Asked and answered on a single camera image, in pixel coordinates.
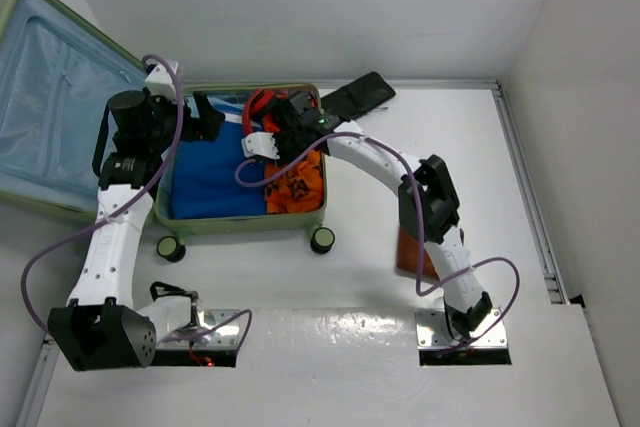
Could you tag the red black headphones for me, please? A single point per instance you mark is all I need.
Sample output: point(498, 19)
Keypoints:
point(257, 106)

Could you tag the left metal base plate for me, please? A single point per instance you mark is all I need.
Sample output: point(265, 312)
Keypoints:
point(217, 329)

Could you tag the black pouch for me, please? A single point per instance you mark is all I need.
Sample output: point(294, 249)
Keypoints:
point(359, 97)

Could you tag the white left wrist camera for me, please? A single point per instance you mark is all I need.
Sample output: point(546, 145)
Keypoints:
point(160, 83)

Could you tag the metal base plate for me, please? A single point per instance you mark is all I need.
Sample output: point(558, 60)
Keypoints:
point(217, 329)
point(433, 335)

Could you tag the plain orange cloth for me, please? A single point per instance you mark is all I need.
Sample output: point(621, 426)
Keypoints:
point(270, 123)

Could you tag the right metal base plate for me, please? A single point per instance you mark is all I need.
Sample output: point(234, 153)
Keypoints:
point(433, 335)

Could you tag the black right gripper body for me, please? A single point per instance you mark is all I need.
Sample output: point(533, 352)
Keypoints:
point(290, 144)

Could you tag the light blue cloth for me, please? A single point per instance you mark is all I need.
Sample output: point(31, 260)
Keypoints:
point(232, 100)

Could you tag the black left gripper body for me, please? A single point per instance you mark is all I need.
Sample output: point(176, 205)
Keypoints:
point(190, 128)

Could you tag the green hard-shell suitcase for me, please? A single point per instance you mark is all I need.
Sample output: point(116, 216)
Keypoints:
point(57, 72)

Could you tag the orange black patterned blanket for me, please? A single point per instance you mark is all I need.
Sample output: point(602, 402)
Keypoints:
point(298, 191)

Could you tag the brown towel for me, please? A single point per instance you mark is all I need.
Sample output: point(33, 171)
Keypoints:
point(407, 258)

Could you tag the blue garment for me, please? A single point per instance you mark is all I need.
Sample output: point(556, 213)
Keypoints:
point(203, 184)

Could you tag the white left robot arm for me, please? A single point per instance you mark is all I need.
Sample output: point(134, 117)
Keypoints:
point(99, 328)

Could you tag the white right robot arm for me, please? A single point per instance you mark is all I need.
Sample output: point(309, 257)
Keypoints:
point(427, 200)

